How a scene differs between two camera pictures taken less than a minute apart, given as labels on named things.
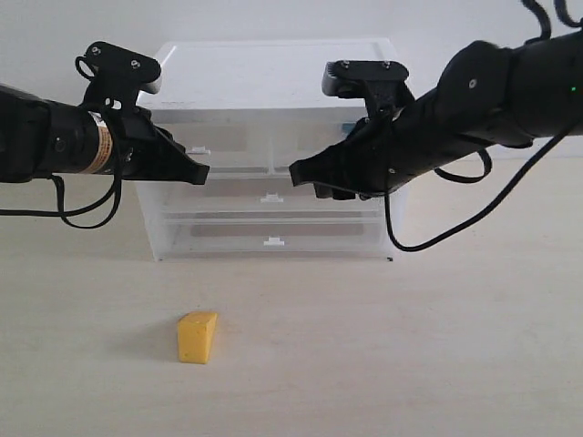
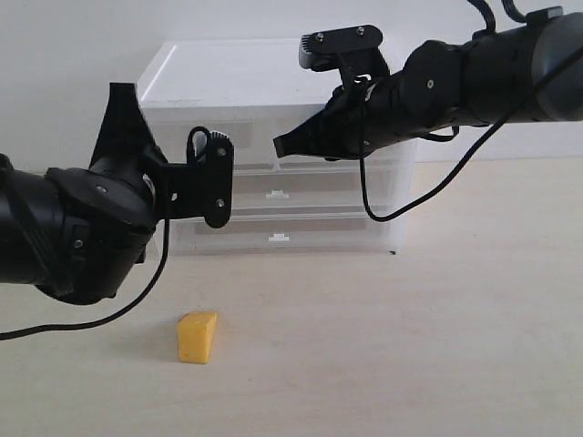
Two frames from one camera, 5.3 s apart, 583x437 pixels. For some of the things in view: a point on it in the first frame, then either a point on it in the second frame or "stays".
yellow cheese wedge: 195,331 stays
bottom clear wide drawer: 277,238 stays
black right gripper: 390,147 to 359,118
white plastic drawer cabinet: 246,108 stays
